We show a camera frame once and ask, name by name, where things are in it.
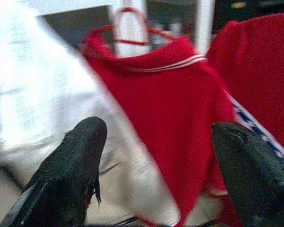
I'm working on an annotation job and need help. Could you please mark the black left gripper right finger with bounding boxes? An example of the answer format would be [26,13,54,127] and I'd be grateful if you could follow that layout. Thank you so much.
[211,121,284,227]

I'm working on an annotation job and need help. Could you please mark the white rack post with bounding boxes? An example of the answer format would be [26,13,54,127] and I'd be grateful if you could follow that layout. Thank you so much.
[195,0,216,57]
[113,0,152,58]

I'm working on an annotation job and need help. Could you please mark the red wire hanger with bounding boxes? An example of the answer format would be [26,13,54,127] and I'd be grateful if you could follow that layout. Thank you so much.
[80,7,180,48]

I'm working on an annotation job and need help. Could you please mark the red polo shirt white-striped collar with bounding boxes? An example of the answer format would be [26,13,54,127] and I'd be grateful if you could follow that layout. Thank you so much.
[81,36,243,227]

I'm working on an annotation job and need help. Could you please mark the cream white knit garment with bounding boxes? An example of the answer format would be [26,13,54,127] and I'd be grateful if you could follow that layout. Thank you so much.
[0,0,183,224]

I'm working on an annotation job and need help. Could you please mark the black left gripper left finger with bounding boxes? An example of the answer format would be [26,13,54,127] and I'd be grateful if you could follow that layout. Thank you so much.
[0,116,108,227]

